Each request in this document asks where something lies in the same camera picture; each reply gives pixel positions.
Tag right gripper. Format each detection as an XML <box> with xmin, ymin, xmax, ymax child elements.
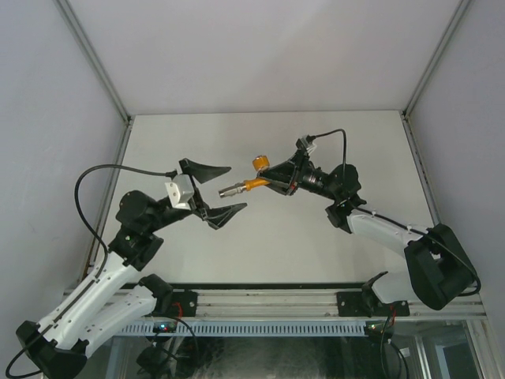
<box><xmin>255</xmin><ymin>150</ymin><xmax>339</xmax><ymax>202</ymax></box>

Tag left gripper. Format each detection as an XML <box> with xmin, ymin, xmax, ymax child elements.
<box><xmin>145</xmin><ymin>159</ymin><xmax>245</xmax><ymax>233</ymax></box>

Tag grey metal tee fitting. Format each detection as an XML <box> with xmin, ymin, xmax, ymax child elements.
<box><xmin>219</xmin><ymin>183</ymin><xmax>246</xmax><ymax>198</ymax></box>

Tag orange water faucet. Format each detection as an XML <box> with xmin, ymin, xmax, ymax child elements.
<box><xmin>236</xmin><ymin>155</ymin><xmax>273</xmax><ymax>193</ymax></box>

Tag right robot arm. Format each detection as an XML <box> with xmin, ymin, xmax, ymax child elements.
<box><xmin>252</xmin><ymin>150</ymin><xmax>481</xmax><ymax>315</ymax></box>

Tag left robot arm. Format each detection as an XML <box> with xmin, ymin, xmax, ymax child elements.
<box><xmin>16</xmin><ymin>159</ymin><xmax>246</xmax><ymax>378</ymax></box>

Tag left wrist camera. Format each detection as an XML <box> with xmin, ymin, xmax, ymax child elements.
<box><xmin>165</xmin><ymin>174</ymin><xmax>195</xmax><ymax>210</ymax></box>

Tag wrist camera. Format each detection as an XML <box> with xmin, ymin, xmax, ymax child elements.
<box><xmin>165</xmin><ymin>174</ymin><xmax>195</xmax><ymax>210</ymax></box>
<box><xmin>296</xmin><ymin>135</ymin><xmax>316</xmax><ymax>156</ymax></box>

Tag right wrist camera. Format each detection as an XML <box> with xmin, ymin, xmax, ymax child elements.
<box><xmin>296</xmin><ymin>135</ymin><xmax>316</xmax><ymax>156</ymax></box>

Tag left camera cable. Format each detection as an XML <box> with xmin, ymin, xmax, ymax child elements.
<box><xmin>74</xmin><ymin>164</ymin><xmax>178</xmax><ymax>273</ymax></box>

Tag camera cable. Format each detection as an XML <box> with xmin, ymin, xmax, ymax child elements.
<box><xmin>74</xmin><ymin>164</ymin><xmax>178</xmax><ymax>273</ymax></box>
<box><xmin>309</xmin><ymin>128</ymin><xmax>348</xmax><ymax>190</ymax></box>

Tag right camera cable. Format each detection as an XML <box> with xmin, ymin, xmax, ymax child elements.
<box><xmin>309</xmin><ymin>128</ymin><xmax>348</xmax><ymax>190</ymax></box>

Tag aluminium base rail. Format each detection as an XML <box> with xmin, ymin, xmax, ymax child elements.
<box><xmin>173</xmin><ymin>288</ymin><xmax>487</xmax><ymax>321</ymax></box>

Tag left aluminium frame post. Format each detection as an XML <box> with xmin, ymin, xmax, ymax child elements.
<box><xmin>53</xmin><ymin>0</ymin><xmax>133</xmax><ymax>277</ymax></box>

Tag aluminium frame post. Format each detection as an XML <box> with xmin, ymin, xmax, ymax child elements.
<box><xmin>53</xmin><ymin>0</ymin><xmax>133</xmax><ymax>277</ymax></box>
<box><xmin>399</xmin><ymin>0</ymin><xmax>474</xmax><ymax>223</ymax></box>

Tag right aluminium frame post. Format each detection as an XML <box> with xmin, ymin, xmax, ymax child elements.
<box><xmin>399</xmin><ymin>0</ymin><xmax>474</xmax><ymax>223</ymax></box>

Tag perforated cable tray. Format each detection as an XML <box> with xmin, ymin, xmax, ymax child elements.
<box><xmin>116</xmin><ymin>320</ymin><xmax>367</xmax><ymax>337</ymax></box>

